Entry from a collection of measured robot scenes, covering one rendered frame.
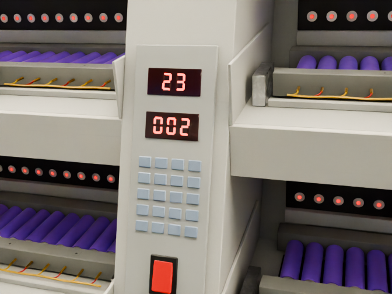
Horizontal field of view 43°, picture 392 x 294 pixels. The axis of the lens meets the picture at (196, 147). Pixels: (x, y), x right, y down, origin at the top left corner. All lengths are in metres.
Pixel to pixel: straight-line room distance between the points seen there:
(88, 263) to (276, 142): 0.24
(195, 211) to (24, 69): 0.26
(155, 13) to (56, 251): 0.27
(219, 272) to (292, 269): 0.11
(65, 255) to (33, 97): 0.17
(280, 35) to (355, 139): 0.24
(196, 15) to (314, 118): 0.13
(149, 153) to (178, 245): 0.08
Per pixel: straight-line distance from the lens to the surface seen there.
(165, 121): 0.41
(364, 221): 0.56
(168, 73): 0.41
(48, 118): 0.46
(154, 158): 0.41
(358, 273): 0.51
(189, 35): 0.41
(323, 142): 0.39
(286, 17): 0.60
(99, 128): 0.44
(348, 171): 0.40
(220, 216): 0.40
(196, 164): 0.40
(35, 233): 0.60
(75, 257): 0.54
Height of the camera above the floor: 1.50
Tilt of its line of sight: 3 degrees down
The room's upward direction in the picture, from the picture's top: 3 degrees clockwise
